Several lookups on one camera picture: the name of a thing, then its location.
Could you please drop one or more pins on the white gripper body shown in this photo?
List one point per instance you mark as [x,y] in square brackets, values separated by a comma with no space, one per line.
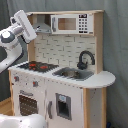
[28,31]

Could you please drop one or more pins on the white toy microwave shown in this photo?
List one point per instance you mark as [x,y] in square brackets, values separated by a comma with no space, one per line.
[72,24]

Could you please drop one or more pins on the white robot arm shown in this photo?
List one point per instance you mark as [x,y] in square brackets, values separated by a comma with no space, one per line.
[20,26]

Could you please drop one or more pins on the wooden toy kitchen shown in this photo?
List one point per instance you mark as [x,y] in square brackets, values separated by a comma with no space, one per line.
[63,50]

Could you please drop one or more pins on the grey range hood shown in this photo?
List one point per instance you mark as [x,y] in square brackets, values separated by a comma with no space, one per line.
[42,24]

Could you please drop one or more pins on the black toy stovetop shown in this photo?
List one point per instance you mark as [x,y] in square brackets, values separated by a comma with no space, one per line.
[38,66]

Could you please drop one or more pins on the left red stove knob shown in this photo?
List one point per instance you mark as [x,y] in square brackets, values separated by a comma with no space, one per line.
[16,78]

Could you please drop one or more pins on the red stove knob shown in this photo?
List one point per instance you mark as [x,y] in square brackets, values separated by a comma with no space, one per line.
[16,78]
[35,84]

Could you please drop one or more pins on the right red stove knob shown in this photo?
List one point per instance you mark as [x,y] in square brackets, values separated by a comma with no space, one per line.
[35,84]

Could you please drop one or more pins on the grey toy sink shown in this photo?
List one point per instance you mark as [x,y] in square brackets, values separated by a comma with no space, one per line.
[73,74]

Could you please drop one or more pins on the black toy faucet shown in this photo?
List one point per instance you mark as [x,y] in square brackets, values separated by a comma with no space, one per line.
[83,63]

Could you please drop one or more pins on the toy oven door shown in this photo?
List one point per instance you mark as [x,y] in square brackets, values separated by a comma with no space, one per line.
[28,103]

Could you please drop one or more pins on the grey backdrop curtain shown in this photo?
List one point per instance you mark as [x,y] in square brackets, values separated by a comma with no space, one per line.
[115,43]

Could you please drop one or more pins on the white cabinet door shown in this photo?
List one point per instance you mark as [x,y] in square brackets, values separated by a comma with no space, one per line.
[64,108]

